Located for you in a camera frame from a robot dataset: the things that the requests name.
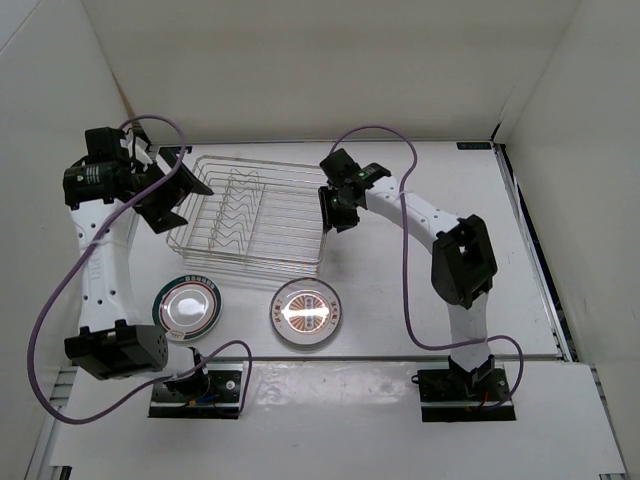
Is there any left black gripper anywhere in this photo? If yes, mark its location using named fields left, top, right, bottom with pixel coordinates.
left=129, top=148, right=213, bottom=233

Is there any chrome wire dish rack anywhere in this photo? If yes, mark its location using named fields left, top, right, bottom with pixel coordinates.
left=166, top=155, right=326, bottom=277

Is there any orange sunburst plate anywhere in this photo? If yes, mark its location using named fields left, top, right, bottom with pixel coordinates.
left=269, top=277, right=343, bottom=351

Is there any green rimmed white plate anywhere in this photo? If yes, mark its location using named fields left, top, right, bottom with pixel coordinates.
left=152, top=275, right=222, bottom=343

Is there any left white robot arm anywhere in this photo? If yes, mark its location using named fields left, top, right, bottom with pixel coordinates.
left=63, top=127, right=213, bottom=400

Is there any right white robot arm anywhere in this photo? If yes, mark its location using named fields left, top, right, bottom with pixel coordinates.
left=318, top=149, right=497, bottom=400

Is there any small dark wall label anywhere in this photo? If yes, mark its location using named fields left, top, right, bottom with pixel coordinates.
left=456, top=141, right=492, bottom=151

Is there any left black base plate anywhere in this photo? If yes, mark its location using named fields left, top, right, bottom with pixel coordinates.
left=147, top=363, right=245, bottom=420

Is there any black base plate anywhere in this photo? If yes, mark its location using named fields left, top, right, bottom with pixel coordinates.
left=147, top=363, right=245, bottom=420
left=411, top=368, right=516, bottom=423

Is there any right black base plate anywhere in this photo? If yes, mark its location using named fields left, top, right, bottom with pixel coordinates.
left=411, top=368, right=516, bottom=423

